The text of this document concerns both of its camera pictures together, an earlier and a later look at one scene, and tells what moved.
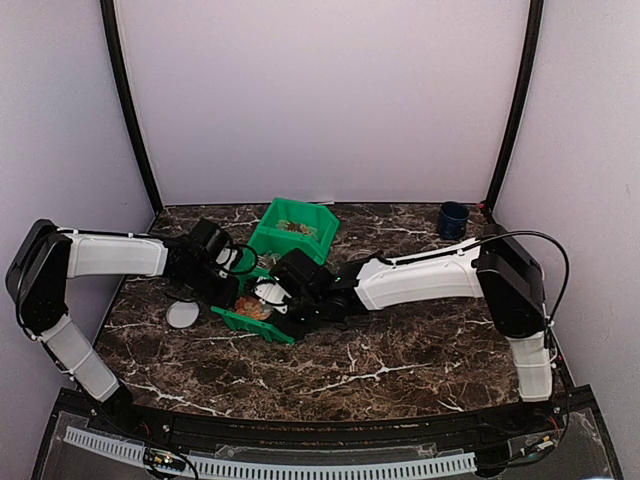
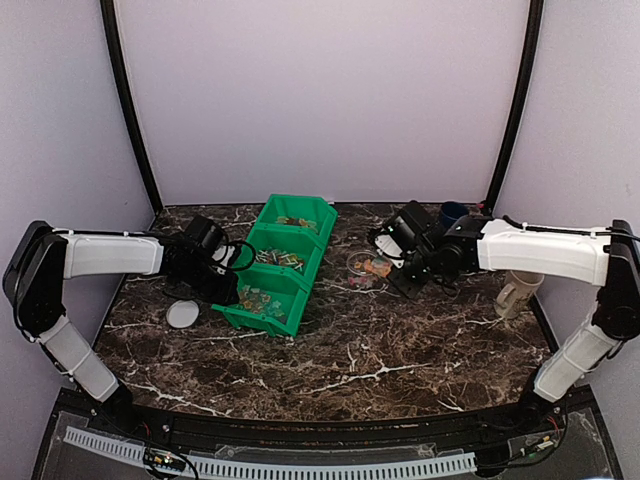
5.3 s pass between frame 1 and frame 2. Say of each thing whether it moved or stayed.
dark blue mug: stayed
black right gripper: moved
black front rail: stayed
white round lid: stayed
